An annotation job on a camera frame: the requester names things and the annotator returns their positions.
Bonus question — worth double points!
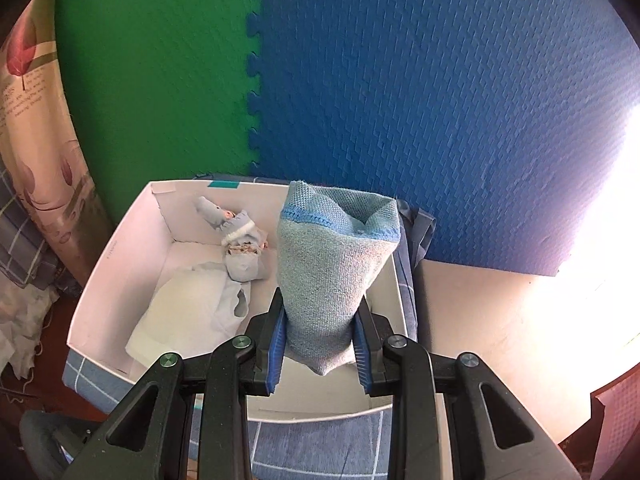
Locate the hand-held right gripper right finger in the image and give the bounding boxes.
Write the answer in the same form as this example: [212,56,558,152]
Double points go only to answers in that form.
[352,300,566,480]

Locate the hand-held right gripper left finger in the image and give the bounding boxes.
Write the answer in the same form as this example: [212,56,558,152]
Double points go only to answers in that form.
[85,287,288,480]

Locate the pale blue underwear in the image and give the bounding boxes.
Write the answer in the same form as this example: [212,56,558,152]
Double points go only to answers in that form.
[125,261,251,361]

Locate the small blue-grey garment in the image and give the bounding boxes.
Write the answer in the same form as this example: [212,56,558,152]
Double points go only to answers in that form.
[194,196,271,283]

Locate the white cardboard box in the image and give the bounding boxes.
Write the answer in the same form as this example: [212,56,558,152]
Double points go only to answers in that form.
[66,177,418,423]

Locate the blue checked cloth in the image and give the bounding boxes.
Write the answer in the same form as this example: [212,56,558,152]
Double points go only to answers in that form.
[62,172,436,480]

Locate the white floral sheet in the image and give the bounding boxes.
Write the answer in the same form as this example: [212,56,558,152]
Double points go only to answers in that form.
[0,280,61,381]

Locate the pink patterned cloth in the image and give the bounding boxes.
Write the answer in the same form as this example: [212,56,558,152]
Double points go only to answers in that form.
[590,375,640,466]

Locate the blue foam mat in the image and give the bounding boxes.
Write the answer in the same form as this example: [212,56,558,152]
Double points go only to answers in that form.
[245,0,640,278]

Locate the plaid blanket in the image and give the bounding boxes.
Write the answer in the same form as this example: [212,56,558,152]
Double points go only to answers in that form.
[0,160,61,286]

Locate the green foam mat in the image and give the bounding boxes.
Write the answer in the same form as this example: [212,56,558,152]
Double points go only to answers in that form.
[52,0,266,231]

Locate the floral curtain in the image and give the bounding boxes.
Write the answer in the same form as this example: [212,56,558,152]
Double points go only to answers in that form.
[0,0,116,291]

